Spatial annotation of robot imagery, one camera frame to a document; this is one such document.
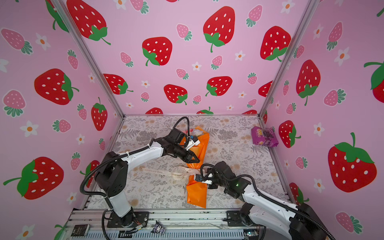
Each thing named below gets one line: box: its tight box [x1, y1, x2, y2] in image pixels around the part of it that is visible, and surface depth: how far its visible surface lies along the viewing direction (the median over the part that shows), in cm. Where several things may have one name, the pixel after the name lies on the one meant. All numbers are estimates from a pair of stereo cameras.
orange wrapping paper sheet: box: [186, 126, 210, 209], surface depth 80 cm
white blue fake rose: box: [193, 129, 204, 137], surface depth 100 cm
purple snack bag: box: [251, 126, 279, 147], surface depth 103 cm
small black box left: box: [71, 224, 90, 237], surface depth 71 cm
